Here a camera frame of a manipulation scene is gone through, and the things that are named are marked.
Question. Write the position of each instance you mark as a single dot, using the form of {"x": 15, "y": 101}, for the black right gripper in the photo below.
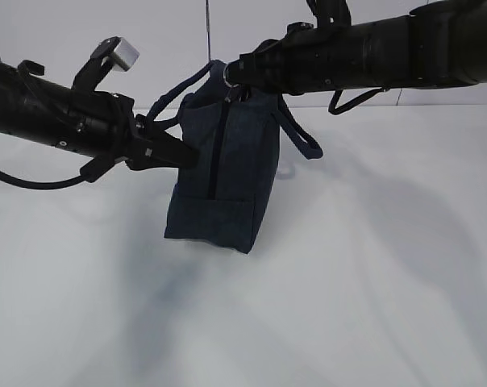
{"x": 270, "y": 68}

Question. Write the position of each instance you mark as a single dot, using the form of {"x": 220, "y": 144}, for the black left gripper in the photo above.
{"x": 140, "y": 143}

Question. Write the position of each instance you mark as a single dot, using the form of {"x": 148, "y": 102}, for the dark navy lunch bag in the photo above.
{"x": 222, "y": 200}

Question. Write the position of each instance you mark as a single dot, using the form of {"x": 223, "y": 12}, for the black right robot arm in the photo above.
{"x": 437, "y": 46}

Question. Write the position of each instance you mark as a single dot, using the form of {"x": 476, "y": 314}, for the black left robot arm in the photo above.
{"x": 96, "y": 124}

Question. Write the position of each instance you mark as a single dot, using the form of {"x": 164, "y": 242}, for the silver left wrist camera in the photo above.
{"x": 114, "y": 53}

